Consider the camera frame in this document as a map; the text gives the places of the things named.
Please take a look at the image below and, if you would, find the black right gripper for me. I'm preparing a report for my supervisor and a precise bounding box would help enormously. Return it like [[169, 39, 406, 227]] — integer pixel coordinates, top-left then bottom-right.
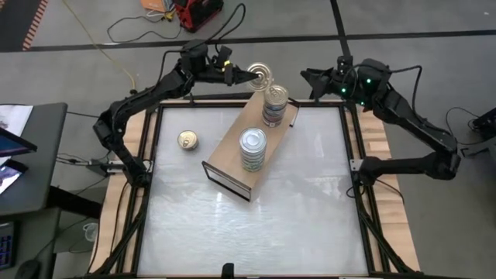
[[301, 55, 361, 104]]

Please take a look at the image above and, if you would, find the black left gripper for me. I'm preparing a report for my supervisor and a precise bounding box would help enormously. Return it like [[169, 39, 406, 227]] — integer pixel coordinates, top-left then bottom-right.
[[205, 46, 260, 87]]

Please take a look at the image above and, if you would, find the red and black case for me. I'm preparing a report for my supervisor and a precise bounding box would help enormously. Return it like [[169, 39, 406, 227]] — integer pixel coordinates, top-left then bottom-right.
[[173, 0, 225, 33]]

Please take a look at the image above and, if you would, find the wooden box platform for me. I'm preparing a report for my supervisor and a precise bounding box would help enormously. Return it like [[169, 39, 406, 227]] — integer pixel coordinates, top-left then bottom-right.
[[201, 89, 300, 203]]

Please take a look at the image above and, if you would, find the orange flat object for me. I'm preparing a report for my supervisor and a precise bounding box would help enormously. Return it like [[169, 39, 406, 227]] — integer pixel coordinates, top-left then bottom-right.
[[139, 0, 171, 13]]

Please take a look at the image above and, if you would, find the black equipment base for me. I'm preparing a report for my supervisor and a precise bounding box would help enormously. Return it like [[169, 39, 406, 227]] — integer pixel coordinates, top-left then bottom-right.
[[460, 107, 496, 159]]

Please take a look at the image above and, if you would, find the clear plastic cup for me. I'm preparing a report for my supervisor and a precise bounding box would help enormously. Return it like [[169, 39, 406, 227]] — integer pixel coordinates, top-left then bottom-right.
[[82, 222, 100, 243]]

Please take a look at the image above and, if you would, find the grey desk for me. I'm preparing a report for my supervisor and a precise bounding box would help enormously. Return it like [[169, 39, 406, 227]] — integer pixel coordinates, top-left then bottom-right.
[[0, 102, 69, 279]]

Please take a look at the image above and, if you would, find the white printed paper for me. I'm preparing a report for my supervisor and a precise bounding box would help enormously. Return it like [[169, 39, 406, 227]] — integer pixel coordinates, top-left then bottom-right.
[[0, 103, 35, 136]]

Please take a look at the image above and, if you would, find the black mat orange striped edge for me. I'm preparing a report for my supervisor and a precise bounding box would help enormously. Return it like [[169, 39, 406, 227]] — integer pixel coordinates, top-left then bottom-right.
[[0, 0, 50, 52]]

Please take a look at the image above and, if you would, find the tablet with blue screen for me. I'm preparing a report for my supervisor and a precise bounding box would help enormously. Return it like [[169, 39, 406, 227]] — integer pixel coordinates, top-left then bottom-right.
[[0, 126, 39, 158]]

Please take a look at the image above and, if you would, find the smartphone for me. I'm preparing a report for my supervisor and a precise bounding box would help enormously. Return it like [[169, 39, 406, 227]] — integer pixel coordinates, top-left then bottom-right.
[[0, 159, 28, 198]]

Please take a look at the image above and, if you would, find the dark keyboard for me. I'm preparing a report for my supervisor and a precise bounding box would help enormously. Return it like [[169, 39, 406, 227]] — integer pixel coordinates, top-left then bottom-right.
[[0, 219, 19, 270]]

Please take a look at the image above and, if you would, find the black computer mouse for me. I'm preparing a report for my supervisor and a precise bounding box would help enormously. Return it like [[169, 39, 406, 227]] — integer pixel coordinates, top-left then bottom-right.
[[14, 258, 43, 279]]

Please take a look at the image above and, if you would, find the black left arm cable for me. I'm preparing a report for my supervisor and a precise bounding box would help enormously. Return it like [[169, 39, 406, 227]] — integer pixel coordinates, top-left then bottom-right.
[[158, 2, 247, 73]]

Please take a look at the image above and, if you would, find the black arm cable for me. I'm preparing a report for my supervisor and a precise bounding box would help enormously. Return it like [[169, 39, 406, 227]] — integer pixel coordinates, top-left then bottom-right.
[[158, 2, 247, 73], [389, 64, 423, 113]]

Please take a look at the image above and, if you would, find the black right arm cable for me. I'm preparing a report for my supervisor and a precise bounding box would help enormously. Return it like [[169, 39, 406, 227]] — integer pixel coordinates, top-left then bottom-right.
[[389, 64, 423, 113]]

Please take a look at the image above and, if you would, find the yellow cable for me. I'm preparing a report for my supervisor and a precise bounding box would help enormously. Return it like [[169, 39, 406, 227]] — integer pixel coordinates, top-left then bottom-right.
[[61, 0, 137, 91]]

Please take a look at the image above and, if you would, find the black looped cable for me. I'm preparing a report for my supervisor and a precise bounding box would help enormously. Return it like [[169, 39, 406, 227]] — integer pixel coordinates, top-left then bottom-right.
[[445, 106, 481, 147]]

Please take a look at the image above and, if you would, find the thin black floor cable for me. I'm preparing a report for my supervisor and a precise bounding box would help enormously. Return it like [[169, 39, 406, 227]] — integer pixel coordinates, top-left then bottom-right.
[[107, 14, 183, 43]]

